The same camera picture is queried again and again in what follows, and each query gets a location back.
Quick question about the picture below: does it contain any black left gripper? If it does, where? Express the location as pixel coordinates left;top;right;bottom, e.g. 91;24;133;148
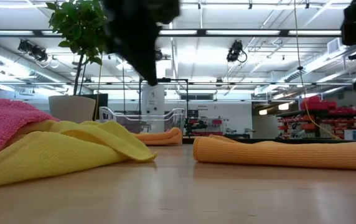
103;0;180;87

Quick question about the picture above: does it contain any orange microfiber towel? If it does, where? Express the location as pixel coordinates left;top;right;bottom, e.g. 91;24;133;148
133;126;184;146
192;134;356;171

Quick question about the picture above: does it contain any yellow microfiber towel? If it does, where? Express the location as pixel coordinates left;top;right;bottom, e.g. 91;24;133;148
0;119;159;190

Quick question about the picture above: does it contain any pink microfiber towel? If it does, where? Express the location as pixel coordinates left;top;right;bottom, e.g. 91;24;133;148
0;95;60;162

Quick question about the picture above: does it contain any white cylindrical appliance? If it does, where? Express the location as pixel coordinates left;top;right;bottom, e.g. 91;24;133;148
141;83;166;133

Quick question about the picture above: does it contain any long ceiling light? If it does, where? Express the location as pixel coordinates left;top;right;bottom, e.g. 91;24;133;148
205;29;281;35
159;29;198;35

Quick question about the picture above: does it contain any shelf with red bins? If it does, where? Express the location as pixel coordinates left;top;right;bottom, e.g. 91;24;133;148
276;95;356;140

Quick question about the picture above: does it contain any clear plastic bin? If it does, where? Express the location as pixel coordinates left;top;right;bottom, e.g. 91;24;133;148
98;106;187;134

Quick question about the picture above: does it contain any green leafy plant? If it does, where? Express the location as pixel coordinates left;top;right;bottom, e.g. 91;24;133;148
45;0;110;96

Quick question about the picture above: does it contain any white plant pot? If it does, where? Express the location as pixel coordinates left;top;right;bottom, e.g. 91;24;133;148
47;95;97;124

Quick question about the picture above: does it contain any yellow hanging cable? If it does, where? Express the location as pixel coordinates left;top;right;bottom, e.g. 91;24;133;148
293;0;342;141

